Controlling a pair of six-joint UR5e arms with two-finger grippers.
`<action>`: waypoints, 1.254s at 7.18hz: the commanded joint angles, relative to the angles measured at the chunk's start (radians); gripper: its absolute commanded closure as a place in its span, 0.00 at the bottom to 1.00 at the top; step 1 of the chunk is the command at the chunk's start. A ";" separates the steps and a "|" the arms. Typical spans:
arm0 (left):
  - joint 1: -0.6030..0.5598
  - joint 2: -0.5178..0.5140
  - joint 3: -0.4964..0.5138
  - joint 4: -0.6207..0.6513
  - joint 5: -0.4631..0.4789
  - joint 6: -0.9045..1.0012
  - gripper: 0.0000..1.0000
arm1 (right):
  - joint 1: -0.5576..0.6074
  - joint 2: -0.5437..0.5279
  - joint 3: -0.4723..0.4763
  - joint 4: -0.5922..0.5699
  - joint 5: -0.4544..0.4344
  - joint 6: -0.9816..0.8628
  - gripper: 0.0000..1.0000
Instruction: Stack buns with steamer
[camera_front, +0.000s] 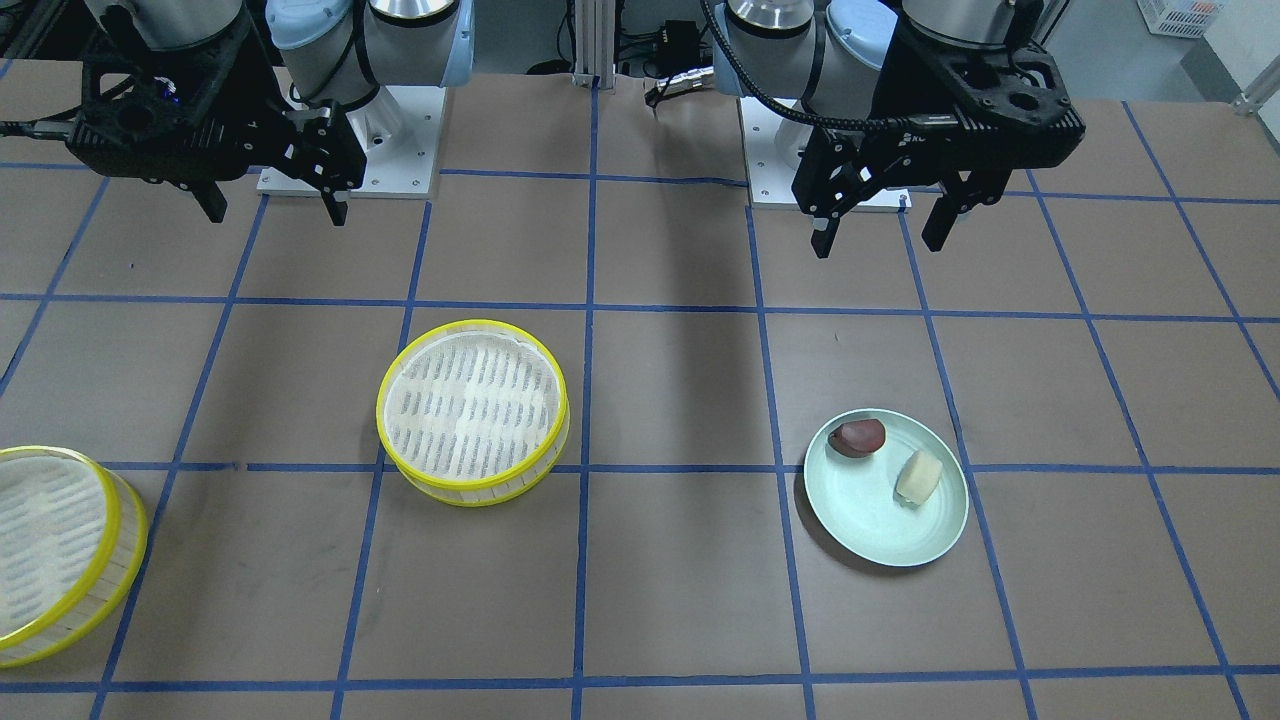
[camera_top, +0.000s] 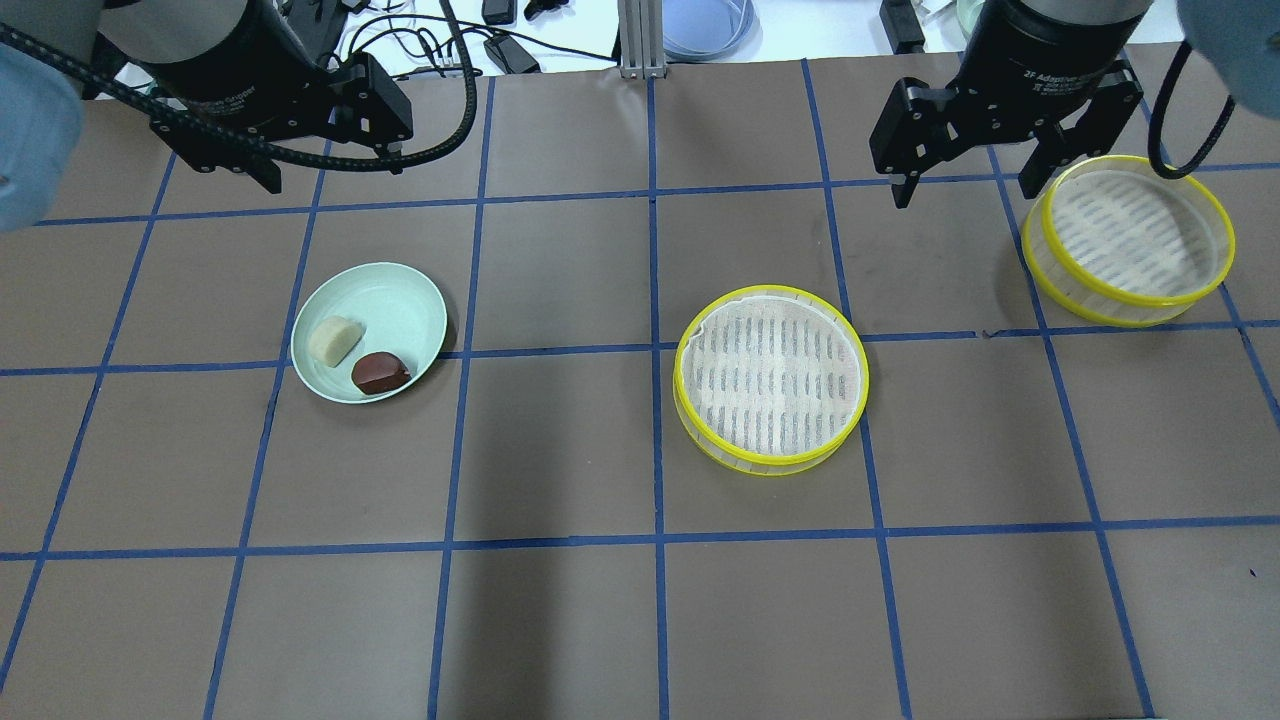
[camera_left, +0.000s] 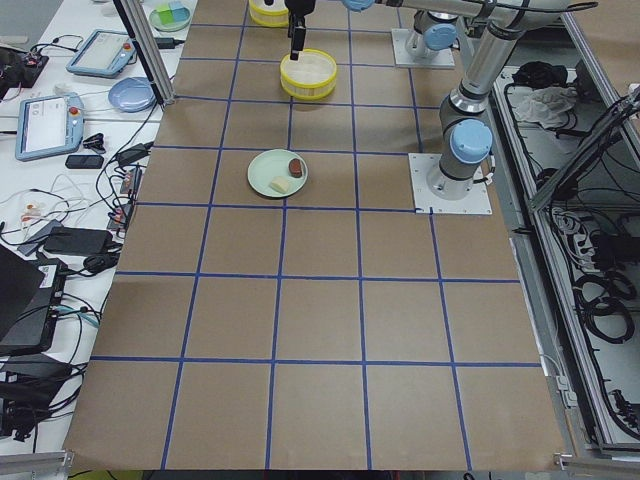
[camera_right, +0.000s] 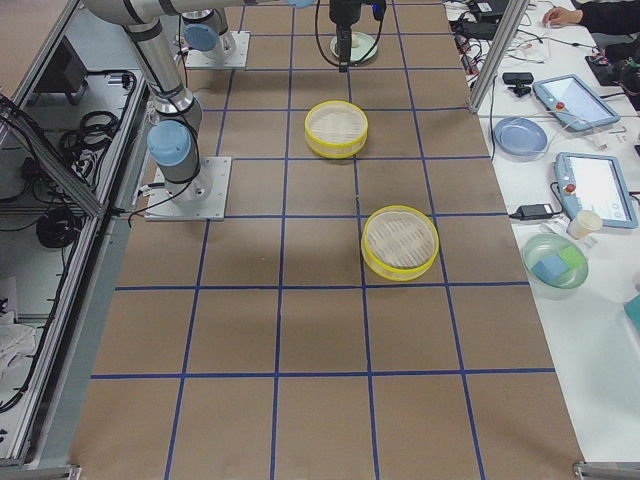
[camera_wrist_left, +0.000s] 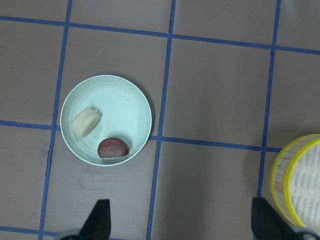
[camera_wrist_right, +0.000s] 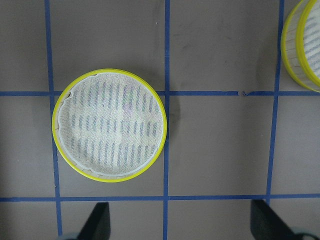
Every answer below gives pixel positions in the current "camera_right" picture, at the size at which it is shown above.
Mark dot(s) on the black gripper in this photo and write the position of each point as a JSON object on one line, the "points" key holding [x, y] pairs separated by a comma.
{"points": [[343, 14]]}

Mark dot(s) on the person dark sleeve forearm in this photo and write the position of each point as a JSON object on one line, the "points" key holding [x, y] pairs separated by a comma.
{"points": [[612, 18]]}

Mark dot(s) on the person hand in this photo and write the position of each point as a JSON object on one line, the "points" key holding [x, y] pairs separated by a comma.
{"points": [[560, 16]]}

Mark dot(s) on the pale green plate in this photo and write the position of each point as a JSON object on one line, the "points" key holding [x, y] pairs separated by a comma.
{"points": [[363, 48]]}

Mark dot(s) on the black webcam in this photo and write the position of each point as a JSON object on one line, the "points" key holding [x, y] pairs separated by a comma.
{"points": [[519, 83]]}

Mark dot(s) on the blue plate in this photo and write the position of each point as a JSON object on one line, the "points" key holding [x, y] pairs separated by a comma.
{"points": [[520, 137]]}

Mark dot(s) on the upper teach pendant tablet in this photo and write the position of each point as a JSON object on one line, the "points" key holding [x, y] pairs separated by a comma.
{"points": [[574, 103]]}

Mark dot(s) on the teach pendant tablet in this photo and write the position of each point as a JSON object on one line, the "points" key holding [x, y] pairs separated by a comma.
{"points": [[594, 183], [574, 103]]}

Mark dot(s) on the black power adapter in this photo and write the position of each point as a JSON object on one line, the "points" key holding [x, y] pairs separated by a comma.
{"points": [[531, 212]]}

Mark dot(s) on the lower teach pendant tablet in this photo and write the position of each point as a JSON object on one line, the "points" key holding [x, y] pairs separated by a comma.
{"points": [[594, 183]]}

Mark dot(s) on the paper cup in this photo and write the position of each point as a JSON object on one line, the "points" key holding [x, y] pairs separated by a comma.
{"points": [[583, 224]]}

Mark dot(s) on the blue sponge block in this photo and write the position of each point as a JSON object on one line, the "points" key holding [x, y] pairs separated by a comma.
{"points": [[549, 268]]}

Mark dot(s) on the green glass bowl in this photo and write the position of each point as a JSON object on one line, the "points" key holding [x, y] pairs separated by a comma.
{"points": [[566, 285]]}

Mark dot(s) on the green sponge block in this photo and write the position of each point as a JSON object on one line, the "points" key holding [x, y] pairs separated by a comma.
{"points": [[572, 256]]}

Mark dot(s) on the white crumpled cloth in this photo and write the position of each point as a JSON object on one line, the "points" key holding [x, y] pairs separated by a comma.
{"points": [[17, 340]]}

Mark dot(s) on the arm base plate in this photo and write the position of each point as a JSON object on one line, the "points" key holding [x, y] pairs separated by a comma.
{"points": [[230, 53], [204, 199]]}

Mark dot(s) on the aluminium frame post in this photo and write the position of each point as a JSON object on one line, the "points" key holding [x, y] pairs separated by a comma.
{"points": [[506, 30]]}

